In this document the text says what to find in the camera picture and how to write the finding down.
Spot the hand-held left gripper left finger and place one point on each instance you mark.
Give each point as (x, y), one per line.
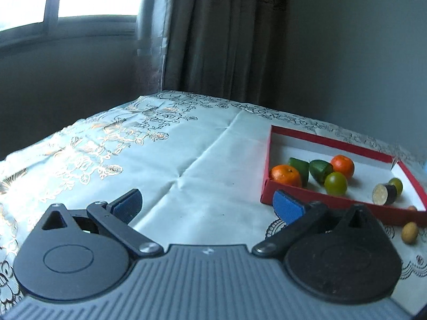
(128, 205)

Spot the red shallow cardboard box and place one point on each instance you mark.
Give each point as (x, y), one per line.
(333, 203)

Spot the small tan potato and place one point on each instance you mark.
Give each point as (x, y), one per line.
(409, 232)

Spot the sheer white curtain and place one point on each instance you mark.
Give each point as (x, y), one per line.
(153, 33)

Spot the green round fruit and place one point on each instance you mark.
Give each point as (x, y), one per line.
(397, 184)
(336, 183)

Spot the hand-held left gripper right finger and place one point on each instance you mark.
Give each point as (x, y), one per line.
(287, 206)

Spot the brown curtain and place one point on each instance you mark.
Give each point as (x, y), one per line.
(230, 33)

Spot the large orange mandarin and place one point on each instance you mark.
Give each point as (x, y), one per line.
(285, 175)

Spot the white floral tablecloth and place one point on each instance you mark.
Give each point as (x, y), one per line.
(186, 180)

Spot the small orange mandarin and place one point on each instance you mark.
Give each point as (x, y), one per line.
(343, 166)

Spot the green cucumber piece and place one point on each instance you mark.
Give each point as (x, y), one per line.
(319, 170)
(299, 167)

